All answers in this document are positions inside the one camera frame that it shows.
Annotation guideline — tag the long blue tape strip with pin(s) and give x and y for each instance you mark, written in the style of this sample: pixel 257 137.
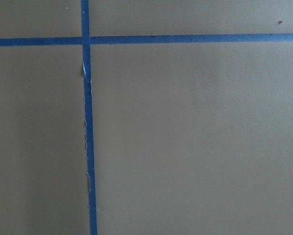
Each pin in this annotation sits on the long blue tape strip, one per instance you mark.
pixel 90 152

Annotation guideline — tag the crossing blue tape strip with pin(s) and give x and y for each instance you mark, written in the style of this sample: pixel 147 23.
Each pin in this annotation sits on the crossing blue tape strip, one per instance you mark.
pixel 150 39

